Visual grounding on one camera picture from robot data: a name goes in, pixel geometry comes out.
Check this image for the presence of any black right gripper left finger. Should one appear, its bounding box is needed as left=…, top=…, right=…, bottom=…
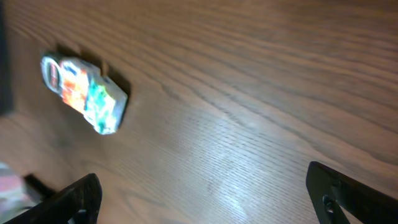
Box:
left=6, top=173, right=103, bottom=224

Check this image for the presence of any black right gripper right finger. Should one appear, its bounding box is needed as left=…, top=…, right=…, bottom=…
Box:
left=306, top=161, right=397, bottom=224

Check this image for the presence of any teal Kleenex tissue pack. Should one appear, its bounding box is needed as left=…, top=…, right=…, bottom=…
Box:
left=83, top=75, right=128, bottom=135

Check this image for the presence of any orange Kleenex tissue pack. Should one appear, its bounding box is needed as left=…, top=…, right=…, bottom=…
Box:
left=59, top=57, right=101, bottom=114

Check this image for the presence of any green Zam-Buk box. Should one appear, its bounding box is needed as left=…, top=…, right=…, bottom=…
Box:
left=40, top=52, right=62, bottom=95

